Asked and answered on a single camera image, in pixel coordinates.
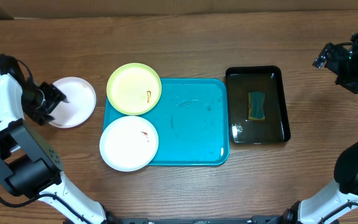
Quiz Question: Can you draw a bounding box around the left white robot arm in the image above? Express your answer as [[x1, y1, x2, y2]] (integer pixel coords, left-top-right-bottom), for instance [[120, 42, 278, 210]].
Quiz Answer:
[[0, 54, 121, 224]]

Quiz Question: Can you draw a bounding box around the green yellow sponge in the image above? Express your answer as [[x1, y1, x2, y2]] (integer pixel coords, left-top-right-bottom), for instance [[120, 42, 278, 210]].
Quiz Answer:
[[248, 91, 265, 121]]

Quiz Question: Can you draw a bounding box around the yellow-green plate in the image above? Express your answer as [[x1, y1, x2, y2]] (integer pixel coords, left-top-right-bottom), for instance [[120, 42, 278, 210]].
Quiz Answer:
[[106, 63, 162, 115]]

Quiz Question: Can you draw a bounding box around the black water tray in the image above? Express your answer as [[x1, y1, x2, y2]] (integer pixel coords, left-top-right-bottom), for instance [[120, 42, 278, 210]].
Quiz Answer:
[[225, 65, 291, 144]]

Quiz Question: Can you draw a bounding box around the white plate with red stain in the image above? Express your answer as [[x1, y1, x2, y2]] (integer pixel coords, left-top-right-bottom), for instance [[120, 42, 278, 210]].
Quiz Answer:
[[49, 77, 97, 128]]

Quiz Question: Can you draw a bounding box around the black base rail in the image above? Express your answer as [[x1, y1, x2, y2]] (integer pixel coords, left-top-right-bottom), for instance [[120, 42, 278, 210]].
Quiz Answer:
[[117, 215, 288, 224]]

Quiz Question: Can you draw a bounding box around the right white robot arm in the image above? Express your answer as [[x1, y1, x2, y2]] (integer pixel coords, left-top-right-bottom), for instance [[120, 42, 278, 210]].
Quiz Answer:
[[271, 33, 358, 223]]

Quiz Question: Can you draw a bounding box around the teal plastic tray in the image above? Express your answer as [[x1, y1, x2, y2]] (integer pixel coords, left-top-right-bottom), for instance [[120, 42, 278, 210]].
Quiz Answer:
[[103, 78, 231, 167]]

